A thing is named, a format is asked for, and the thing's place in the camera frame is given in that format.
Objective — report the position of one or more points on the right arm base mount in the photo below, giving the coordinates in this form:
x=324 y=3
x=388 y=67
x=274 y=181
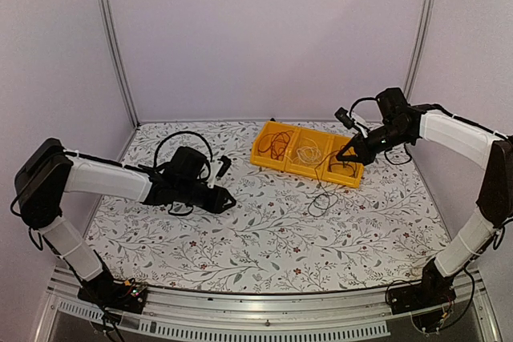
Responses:
x=434 y=290

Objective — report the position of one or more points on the yellow bin compartment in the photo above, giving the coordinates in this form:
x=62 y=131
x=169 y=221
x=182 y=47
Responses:
x=310 y=150
x=273 y=145

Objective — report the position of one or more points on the aluminium front rail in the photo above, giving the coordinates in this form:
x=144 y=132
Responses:
x=355 y=315

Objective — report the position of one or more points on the right aluminium frame post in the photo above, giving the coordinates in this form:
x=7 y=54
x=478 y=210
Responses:
x=419 y=43

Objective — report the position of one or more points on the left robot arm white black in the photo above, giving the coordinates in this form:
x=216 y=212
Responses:
x=189 y=177

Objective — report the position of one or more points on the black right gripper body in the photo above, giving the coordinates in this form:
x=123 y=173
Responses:
x=370 y=153

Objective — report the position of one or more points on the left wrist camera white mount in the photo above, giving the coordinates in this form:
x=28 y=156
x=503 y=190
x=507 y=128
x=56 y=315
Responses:
x=217 y=170

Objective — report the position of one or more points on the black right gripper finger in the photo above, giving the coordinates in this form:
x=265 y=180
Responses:
x=364 y=160
x=351 y=150

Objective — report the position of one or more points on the aluminium frame post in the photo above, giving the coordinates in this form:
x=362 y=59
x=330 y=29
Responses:
x=117 y=61
x=419 y=43

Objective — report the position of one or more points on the left aluminium frame post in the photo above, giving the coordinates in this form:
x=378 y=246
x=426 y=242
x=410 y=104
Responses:
x=117 y=61

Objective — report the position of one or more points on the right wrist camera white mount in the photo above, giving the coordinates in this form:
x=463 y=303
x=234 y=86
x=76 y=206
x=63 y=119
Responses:
x=351 y=121

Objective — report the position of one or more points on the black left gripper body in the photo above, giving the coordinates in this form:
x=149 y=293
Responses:
x=187 y=195

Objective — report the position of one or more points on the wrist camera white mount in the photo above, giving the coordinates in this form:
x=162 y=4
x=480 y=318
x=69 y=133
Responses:
x=351 y=121
x=217 y=170

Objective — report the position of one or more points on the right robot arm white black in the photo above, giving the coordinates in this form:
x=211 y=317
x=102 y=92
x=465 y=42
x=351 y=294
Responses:
x=403 y=123

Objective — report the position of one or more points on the yellow bin far compartment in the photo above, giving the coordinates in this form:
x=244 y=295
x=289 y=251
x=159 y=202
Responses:
x=273 y=145

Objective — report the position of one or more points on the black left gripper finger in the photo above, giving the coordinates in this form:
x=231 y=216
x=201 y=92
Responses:
x=225 y=196
x=223 y=207

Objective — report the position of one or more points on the floral patterned table mat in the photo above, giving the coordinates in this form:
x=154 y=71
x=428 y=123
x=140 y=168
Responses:
x=286 y=233

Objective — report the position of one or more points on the yellow bin middle compartment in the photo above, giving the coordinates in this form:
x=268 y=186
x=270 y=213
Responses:
x=310 y=150

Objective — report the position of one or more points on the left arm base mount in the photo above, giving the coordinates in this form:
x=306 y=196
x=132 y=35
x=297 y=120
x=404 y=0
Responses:
x=105 y=291

